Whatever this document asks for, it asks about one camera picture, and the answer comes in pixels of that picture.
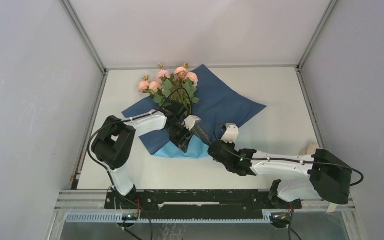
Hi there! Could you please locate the blue wrapping paper sheet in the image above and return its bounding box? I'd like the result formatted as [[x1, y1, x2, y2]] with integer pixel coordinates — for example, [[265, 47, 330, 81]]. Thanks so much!
[[122, 65, 266, 159]]

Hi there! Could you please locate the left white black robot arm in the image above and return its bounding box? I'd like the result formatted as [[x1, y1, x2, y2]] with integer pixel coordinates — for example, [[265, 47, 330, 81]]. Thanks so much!
[[86, 103, 201, 209]]

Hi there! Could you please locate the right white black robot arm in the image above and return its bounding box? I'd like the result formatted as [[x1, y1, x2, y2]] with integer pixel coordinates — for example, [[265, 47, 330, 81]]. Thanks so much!
[[208, 140, 365, 208]]

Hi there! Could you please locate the pink fake flower bunch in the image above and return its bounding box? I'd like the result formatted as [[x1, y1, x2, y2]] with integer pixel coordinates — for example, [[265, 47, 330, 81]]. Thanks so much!
[[138, 63, 200, 116]]

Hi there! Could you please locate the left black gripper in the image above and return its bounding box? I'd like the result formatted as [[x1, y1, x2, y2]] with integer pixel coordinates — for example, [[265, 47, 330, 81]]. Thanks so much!
[[165, 122, 195, 154]]

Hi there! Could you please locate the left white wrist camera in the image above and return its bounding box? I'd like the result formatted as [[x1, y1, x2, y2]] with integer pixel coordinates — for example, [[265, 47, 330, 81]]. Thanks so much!
[[183, 115, 201, 131]]

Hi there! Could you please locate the cream lace ribbon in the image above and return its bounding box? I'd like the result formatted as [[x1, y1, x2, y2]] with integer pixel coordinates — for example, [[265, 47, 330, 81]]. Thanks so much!
[[299, 142, 320, 156]]

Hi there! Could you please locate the white cable duct strip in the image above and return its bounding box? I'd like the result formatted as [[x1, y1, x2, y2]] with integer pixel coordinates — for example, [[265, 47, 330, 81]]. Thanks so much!
[[65, 212, 272, 224]]

